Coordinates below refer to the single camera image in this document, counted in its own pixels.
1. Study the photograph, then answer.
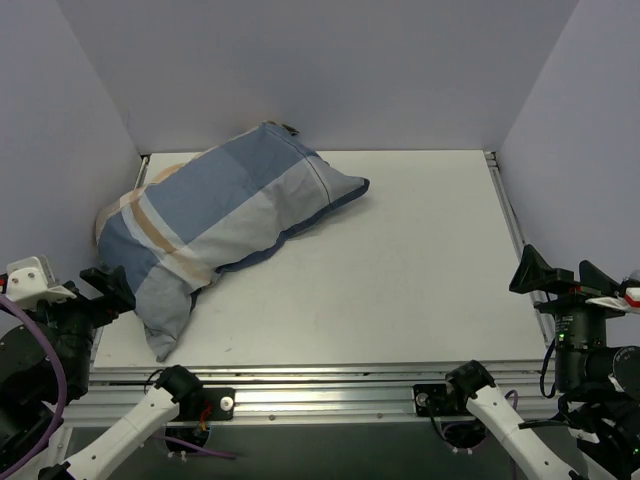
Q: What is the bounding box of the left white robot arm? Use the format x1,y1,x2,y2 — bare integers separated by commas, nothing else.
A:
1,263,203,479

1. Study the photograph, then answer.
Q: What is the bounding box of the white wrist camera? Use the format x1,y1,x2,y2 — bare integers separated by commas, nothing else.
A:
1,256,76,309
586,269,640,314

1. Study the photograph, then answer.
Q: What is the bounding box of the aluminium table frame rail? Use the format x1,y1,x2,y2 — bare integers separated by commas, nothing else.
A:
59,149,566,429

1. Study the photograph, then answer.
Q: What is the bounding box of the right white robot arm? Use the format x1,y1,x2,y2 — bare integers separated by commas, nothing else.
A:
443,245,639,479

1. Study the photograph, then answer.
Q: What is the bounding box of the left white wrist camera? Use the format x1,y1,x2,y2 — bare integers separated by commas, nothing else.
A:
1,256,76,309

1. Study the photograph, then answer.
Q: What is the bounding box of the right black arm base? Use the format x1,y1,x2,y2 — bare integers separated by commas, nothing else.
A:
412,383,488,455

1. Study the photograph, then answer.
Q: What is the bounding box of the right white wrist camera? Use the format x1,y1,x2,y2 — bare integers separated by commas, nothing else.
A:
586,269,640,314

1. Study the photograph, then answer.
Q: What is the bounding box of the blue plaid pillowcase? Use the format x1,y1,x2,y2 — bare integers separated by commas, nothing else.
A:
95,121,370,362

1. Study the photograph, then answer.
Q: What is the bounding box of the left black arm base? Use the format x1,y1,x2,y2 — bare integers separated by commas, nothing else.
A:
162,387,236,448

